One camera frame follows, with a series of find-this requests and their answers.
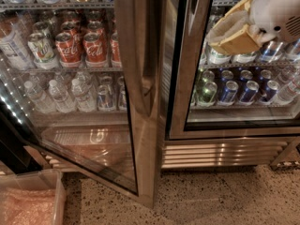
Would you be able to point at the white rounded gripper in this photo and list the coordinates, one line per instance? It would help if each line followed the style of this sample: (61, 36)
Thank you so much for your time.
(277, 10)

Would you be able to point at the glass fridge door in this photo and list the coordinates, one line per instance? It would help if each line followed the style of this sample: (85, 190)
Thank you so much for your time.
(187, 120)
(25, 131)

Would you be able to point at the white soda can right fridge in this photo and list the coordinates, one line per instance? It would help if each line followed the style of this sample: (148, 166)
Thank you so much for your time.
(218, 58)

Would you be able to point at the water bottle right fridge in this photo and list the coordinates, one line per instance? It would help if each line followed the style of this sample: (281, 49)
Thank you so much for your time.
(289, 92)

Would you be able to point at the steel fridge vent grille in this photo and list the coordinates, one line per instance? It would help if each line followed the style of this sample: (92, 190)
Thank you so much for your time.
(119, 156)

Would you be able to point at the silver blue tall can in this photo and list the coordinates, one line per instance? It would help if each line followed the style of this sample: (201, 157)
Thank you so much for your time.
(271, 51)

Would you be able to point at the blue can lower middle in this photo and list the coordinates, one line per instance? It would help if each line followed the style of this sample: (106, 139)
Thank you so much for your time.
(249, 91)

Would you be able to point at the blue can lower right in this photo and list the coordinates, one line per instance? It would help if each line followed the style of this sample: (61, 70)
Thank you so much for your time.
(267, 92)

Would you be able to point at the green can lower shelf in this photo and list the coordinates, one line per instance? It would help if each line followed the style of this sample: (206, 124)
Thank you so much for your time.
(207, 92)

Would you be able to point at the blue can lower left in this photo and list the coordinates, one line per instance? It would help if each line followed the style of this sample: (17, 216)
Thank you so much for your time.
(228, 93)

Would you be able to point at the energy drink can middle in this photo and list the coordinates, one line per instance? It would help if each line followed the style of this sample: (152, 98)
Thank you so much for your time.
(122, 101)

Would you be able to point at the energy drink can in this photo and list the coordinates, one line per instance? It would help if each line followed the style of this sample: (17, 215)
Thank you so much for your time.
(105, 100)
(122, 101)

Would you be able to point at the red cola can middle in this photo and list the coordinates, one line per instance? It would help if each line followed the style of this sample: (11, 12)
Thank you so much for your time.
(94, 48)

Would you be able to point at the red cola can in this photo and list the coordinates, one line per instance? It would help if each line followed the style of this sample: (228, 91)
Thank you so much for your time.
(68, 50)
(94, 48)

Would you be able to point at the energy drink can left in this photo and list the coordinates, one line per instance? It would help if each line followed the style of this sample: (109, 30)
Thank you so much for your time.
(105, 100)

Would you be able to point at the red cola can left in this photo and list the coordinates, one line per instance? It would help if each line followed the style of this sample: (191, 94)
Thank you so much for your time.
(68, 50)

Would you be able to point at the water bottle right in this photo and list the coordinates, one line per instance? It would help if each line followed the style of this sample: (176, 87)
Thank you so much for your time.
(83, 96)

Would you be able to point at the water bottle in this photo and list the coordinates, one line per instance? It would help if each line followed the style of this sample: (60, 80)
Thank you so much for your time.
(83, 96)
(60, 95)
(39, 97)

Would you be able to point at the water bottle middle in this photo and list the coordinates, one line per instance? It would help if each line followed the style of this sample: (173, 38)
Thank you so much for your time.
(60, 95)

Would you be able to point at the white green soda can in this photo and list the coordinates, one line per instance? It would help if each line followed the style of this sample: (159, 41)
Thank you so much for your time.
(42, 49)

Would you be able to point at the water bottle left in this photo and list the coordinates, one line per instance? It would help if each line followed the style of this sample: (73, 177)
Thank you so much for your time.
(39, 97)

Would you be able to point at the large labelled drink bottle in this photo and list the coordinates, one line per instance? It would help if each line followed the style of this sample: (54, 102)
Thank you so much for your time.
(13, 46)

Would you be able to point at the clear plastic storage bin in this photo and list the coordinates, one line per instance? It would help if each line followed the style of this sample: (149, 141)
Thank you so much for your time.
(48, 179)

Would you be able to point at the pink bubble wrap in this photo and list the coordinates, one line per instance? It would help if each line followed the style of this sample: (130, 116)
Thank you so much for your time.
(27, 207)

